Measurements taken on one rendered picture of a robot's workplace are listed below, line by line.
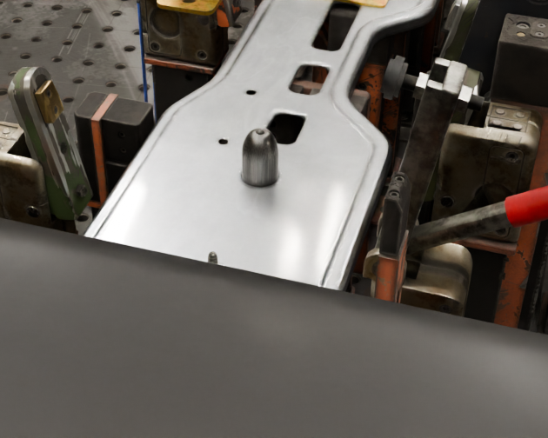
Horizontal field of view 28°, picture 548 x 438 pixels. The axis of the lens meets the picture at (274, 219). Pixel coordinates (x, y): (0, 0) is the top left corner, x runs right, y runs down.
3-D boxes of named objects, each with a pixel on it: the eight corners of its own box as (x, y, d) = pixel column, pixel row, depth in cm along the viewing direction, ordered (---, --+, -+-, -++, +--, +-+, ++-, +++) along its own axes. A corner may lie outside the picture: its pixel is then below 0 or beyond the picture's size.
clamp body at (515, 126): (403, 363, 120) (440, 76, 96) (507, 388, 117) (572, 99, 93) (384, 428, 113) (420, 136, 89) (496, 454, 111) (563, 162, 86)
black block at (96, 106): (103, 288, 128) (77, 78, 109) (190, 308, 126) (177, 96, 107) (75, 335, 122) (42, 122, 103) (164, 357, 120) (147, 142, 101)
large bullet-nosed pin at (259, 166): (248, 175, 99) (248, 116, 94) (282, 182, 98) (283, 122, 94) (237, 196, 96) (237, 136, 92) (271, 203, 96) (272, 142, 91)
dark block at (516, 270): (450, 342, 122) (506, 9, 95) (513, 356, 120) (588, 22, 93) (443, 374, 118) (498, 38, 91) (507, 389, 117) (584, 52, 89)
